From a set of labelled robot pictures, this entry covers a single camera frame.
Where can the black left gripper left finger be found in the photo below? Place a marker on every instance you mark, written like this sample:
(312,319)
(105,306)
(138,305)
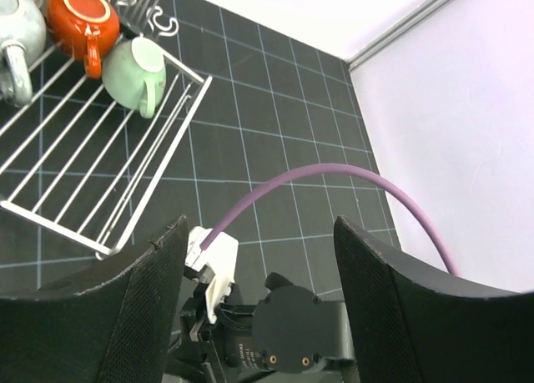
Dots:
(111,322)

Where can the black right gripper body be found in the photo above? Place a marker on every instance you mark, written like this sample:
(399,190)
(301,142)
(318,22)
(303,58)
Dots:
(290,331)

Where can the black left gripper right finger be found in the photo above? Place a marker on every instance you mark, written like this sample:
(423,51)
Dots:
(411,322)

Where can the mint green mug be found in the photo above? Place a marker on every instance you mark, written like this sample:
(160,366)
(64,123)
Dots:
(134,75)

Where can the orange glazed ceramic mug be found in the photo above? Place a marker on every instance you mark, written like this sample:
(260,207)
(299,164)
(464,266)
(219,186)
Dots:
(86,30)

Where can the grey ceramic mug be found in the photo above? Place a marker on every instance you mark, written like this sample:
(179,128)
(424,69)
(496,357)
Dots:
(23,38)

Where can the grey metal dish rack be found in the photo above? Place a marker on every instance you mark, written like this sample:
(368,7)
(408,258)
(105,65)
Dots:
(79,164)

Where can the grey rack hook back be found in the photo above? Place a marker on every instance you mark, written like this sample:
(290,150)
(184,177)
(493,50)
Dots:
(144,18)

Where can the black grid mat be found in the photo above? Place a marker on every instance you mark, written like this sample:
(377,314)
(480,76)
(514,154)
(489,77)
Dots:
(274,104)

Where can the aluminium frame post right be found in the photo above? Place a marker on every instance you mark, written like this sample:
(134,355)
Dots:
(422,12)

